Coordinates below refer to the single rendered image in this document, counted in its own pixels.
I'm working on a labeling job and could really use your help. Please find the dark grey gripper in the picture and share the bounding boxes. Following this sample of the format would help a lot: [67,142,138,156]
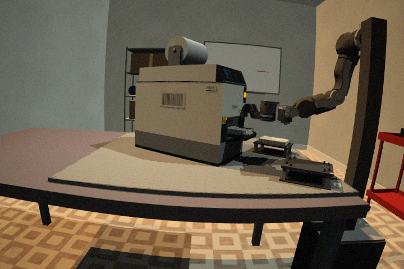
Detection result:
[244,100,291,122]

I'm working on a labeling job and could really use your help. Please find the grey cylinder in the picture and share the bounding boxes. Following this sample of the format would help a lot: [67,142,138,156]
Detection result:
[165,36,208,65]

